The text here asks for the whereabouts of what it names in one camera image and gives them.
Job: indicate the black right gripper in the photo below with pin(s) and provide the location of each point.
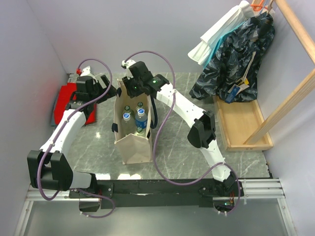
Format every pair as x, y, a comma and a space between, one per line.
127, 82

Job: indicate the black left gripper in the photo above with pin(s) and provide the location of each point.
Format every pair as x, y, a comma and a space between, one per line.
111, 92

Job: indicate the blue label water bottle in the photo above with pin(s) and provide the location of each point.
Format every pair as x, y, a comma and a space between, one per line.
141, 118

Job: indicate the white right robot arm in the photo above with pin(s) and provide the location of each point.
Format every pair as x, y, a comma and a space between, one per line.
201, 123

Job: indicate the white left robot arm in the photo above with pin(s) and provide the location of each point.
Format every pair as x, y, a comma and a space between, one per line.
48, 167

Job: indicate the beige canvas tote bag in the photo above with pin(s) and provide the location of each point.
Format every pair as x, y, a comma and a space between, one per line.
132, 148

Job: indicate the green cap glass bottle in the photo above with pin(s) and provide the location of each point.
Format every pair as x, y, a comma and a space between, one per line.
129, 110

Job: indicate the clear bottle blue white cap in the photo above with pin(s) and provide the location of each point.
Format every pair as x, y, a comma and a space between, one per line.
128, 124

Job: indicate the red folded cloth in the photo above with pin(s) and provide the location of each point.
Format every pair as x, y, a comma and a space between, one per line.
66, 94

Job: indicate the green cap bottle front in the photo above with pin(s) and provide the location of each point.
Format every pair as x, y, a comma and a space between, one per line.
140, 132

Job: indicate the white pleated garment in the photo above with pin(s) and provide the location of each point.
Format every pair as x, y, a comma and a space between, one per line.
232, 19

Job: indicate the dark patterned shirt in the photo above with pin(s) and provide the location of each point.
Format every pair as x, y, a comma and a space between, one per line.
237, 61

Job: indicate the blue hang tag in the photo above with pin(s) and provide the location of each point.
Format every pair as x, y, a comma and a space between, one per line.
232, 93

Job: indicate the teal garment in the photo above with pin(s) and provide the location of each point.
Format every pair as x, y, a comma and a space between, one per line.
217, 45

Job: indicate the wooden tray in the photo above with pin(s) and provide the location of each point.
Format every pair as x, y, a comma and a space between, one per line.
237, 122

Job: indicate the black base beam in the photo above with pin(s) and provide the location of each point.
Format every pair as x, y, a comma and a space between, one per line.
160, 193

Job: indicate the orange clothes hanger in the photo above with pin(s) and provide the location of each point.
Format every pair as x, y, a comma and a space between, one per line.
257, 5

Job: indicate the wooden rack frame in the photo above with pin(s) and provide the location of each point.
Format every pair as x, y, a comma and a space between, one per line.
287, 74

